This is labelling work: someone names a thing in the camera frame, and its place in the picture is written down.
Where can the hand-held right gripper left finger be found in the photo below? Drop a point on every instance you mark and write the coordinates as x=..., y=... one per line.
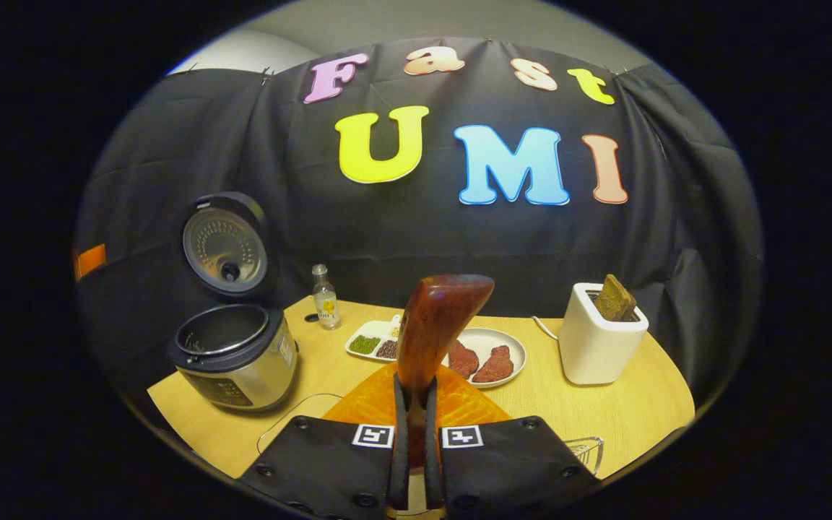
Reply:
x=329, y=462

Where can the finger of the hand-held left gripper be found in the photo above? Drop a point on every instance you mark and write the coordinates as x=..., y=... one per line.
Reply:
x=89, y=261

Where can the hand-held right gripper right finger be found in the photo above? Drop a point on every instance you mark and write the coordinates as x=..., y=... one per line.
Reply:
x=510, y=462

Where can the black silver rice cooker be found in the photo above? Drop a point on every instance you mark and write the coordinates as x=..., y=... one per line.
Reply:
x=243, y=375

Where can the brown wooden spoon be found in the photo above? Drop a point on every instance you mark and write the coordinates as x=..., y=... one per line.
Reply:
x=438, y=325

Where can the red meat piece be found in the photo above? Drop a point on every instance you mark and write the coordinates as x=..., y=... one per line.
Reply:
x=463, y=360
x=494, y=365

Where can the white round plate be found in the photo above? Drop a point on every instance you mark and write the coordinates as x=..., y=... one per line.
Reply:
x=506, y=339

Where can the white divided bean dish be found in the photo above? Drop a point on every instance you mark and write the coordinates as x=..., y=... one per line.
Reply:
x=369, y=345

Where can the white toaster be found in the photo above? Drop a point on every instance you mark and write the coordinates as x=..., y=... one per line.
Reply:
x=596, y=354

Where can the small clear glass bottle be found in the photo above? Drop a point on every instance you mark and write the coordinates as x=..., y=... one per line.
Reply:
x=326, y=307

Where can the brown toast slice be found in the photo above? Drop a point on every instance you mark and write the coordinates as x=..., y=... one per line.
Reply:
x=612, y=297

